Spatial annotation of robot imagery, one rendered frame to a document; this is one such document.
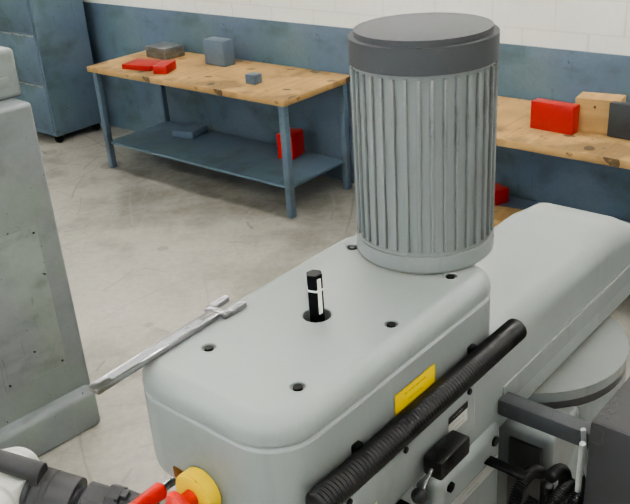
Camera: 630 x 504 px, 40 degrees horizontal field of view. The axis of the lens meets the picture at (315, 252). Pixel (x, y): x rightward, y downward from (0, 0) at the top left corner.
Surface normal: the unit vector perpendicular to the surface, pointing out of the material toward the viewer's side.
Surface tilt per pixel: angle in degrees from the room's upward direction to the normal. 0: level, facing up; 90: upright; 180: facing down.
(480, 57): 90
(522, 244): 0
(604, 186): 90
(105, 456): 0
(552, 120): 90
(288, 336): 0
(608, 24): 90
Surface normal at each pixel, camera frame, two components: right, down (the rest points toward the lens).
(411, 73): -0.25, 0.43
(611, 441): -0.64, 0.37
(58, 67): 0.76, 0.24
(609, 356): -0.07, -0.90
